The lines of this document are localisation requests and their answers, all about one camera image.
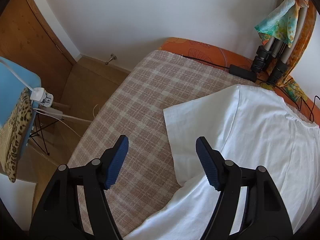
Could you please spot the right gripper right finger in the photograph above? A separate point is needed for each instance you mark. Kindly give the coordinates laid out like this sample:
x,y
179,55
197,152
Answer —
x,y
265,215

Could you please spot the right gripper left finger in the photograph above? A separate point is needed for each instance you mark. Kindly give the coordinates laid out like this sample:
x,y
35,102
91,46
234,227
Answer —
x,y
57,215

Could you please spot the white t-shirt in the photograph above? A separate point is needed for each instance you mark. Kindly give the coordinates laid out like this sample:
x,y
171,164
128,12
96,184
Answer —
x,y
251,126

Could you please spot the leopard print cloth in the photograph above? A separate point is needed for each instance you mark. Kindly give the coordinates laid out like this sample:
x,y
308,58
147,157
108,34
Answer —
x,y
13,133

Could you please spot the pink plaid bed blanket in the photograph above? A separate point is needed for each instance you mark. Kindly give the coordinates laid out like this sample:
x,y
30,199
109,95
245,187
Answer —
x,y
147,178

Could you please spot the white clip plug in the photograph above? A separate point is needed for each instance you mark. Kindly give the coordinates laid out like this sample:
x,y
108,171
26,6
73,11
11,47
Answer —
x,y
42,97

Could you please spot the black power adapter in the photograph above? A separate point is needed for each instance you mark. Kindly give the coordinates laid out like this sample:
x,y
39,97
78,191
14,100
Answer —
x,y
243,73

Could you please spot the blue chair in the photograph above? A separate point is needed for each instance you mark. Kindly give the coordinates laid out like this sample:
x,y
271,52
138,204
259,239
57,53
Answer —
x,y
14,79

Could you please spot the grey folded tripod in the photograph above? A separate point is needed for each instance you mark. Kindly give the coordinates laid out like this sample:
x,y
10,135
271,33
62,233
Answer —
x,y
276,58

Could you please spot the metal door stopper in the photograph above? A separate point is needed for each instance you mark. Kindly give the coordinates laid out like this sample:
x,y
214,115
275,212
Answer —
x,y
112,58

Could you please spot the orange floral bed sheet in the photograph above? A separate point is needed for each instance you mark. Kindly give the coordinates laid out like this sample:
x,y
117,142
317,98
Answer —
x,y
222,59

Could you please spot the wooden door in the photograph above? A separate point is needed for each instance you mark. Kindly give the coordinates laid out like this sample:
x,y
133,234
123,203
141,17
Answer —
x,y
28,40

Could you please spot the colourful floral scarf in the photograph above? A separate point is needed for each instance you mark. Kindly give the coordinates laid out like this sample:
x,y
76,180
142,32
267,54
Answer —
x,y
282,22

